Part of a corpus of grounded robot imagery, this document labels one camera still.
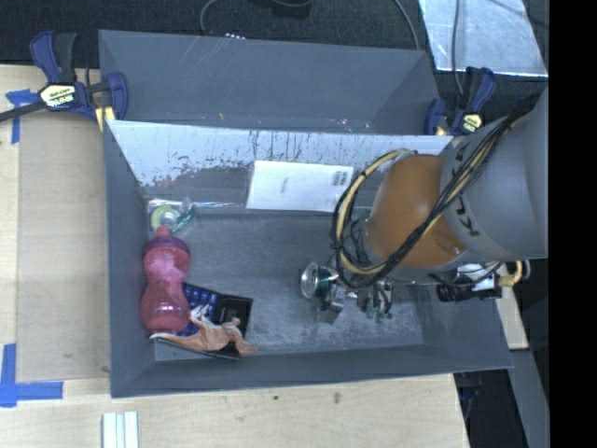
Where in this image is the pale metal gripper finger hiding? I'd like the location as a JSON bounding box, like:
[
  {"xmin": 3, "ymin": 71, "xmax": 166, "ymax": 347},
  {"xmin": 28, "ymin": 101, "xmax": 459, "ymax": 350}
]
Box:
[{"xmin": 320, "ymin": 295, "xmax": 347, "ymax": 325}]

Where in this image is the green drink can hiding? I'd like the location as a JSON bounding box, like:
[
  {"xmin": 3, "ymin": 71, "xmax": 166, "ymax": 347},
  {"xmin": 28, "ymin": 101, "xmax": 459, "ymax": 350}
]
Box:
[{"xmin": 299, "ymin": 261, "xmax": 340, "ymax": 301}]

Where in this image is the black calculator with blue keys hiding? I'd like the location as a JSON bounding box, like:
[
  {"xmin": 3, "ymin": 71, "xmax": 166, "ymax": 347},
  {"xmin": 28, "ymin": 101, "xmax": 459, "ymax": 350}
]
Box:
[{"xmin": 178, "ymin": 281, "xmax": 255, "ymax": 361}]

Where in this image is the tan toy kangaroo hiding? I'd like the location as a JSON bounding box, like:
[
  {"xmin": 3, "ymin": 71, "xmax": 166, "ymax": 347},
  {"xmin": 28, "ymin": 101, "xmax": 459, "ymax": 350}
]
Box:
[{"xmin": 149, "ymin": 304, "xmax": 259, "ymax": 357}]

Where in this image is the white paper packet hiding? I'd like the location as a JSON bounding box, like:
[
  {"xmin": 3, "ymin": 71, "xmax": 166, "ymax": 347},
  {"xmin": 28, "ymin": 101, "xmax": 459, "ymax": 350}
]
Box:
[{"xmin": 245, "ymin": 160, "xmax": 355, "ymax": 214}]

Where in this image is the pink plastic bottle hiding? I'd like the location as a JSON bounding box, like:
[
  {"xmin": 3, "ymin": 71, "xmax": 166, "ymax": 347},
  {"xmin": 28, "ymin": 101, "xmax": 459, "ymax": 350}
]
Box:
[{"xmin": 140, "ymin": 225, "xmax": 193, "ymax": 335}]

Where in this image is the grey metal bin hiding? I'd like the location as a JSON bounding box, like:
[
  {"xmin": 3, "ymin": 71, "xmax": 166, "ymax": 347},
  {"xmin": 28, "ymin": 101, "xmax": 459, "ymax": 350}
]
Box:
[{"xmin": 97, "ymin": 29, "xmax": 515, "ymax": 399}]

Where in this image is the pale wood flat board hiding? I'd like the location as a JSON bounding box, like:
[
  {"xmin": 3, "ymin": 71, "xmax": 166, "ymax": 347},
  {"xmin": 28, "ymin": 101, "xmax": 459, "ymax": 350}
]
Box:
[{"xmin": 15, "ymin": 109, "xmax": 113, "ymax": 385}]

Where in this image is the black cylinder on white bracket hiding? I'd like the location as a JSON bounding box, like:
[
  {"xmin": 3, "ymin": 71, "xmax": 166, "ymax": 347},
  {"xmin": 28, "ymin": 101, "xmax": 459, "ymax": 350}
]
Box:
[{"xmin": 437, "ymin": 262, "xmax": 504, "ymax": 303}]

